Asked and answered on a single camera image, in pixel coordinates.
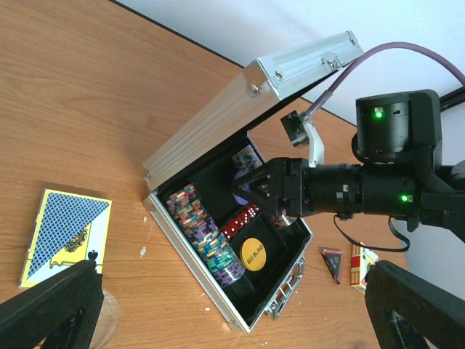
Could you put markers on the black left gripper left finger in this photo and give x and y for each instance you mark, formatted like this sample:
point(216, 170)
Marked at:
point(60, 312)

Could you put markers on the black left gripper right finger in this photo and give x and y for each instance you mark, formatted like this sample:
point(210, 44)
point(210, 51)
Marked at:
point(408, 312)

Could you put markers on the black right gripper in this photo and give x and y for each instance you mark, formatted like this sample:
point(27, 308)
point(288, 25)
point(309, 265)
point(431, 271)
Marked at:
point(296, 189)

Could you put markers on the purple small blind button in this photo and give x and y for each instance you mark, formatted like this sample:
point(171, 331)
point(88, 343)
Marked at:
point(244, 187)

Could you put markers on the yellow big blind button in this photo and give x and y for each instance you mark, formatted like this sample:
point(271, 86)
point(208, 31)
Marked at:
point(253, 254)

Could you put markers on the red playing card deck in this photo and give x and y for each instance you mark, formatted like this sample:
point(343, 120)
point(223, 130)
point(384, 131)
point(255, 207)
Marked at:
point(361, 261)

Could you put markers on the silver aluminium poker case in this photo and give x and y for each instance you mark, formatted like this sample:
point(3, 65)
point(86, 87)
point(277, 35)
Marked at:
point(200, 154)

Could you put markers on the blue playing card deck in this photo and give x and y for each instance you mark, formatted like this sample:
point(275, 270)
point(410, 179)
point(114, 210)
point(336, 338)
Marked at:
point(69, 228)

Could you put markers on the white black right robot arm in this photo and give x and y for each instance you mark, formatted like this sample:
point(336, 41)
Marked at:
point(399, 173)

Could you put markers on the red dice row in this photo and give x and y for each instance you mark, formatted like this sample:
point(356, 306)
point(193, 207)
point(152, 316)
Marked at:
point(241, 220)

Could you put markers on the right chip row in case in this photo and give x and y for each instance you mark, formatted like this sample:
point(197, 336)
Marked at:
point(246, 160)

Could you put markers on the chip row in case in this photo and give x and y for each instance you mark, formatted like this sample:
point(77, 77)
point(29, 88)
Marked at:
point(204, 236)
point(246, 160)

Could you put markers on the clear round dealer button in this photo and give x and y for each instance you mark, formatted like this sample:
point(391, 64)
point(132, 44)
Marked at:
point(108, 321)

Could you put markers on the left chip row in case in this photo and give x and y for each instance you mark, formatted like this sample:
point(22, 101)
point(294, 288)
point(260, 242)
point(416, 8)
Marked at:
point(204, 236)

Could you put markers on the black triangular dealer token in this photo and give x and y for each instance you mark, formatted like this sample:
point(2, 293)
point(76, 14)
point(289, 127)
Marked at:
point(334, 261)

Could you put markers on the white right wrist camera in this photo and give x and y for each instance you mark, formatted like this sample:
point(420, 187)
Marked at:
point(301, 131)

